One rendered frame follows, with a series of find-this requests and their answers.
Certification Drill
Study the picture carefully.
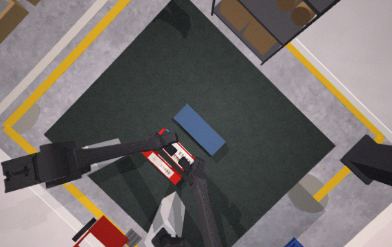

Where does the blue rectangular platform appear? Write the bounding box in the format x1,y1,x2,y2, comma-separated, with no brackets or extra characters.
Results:
173,104,226,155

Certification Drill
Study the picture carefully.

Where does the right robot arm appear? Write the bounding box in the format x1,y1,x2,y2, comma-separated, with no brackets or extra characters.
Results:
151,156,223,247

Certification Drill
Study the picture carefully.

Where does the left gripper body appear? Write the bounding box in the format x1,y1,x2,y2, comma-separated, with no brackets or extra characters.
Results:
160,130,171,136

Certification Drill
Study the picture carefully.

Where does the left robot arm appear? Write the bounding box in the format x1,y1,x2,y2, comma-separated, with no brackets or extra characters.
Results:
1,132,178,193

